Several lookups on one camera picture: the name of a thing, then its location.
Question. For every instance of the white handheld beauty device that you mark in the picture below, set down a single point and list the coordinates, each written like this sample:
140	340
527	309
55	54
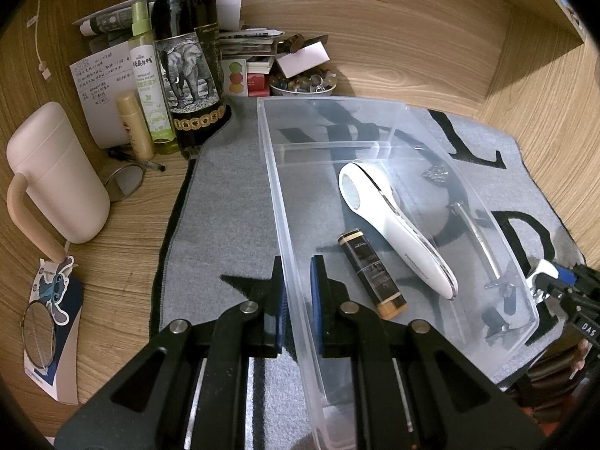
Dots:
367	191

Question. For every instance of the black pen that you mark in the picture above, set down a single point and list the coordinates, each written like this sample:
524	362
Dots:
124	155

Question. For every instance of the clear plastic storage bin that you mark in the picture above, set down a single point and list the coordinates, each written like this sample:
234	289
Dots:
306	142

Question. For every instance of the stack of books and papers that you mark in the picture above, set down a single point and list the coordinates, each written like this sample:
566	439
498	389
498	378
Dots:
257	47

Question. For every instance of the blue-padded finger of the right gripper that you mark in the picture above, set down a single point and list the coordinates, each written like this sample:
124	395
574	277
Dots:
548	279

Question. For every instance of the green spray bottle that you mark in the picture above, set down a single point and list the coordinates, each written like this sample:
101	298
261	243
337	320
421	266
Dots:
148	80

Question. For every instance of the white bowl of trinkets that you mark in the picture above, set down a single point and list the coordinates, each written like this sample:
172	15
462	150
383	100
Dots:
316	83

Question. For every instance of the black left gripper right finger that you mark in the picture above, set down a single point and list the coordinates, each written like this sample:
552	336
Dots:
343	328

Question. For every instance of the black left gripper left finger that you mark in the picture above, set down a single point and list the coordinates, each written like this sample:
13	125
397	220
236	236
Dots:
271	298

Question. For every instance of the beige mug with handle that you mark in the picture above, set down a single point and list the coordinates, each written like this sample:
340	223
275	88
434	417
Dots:
52	169

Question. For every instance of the red small box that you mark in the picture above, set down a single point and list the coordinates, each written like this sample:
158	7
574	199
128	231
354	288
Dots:
258	85

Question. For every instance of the blue cartoon sticker card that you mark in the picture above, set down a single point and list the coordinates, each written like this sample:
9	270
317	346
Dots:
62	293

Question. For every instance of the black gold perfume bottle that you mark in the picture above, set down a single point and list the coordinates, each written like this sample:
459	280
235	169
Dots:
374	276

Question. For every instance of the fruit picture card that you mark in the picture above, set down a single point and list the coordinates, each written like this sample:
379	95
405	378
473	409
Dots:
235	77

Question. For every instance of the small round mirror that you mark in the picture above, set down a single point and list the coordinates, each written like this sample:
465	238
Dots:
38	335

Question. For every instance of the dark wine bottle elephant label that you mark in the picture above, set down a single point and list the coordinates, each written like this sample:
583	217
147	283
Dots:
186	34

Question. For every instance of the white handwritten note paper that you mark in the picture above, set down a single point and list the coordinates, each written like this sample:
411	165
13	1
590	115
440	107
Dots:
98	79

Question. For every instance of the gold cylindrical tube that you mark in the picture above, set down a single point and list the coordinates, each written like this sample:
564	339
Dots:
136	127

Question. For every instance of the white folded card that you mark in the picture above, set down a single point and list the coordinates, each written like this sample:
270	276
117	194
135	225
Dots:
304	59

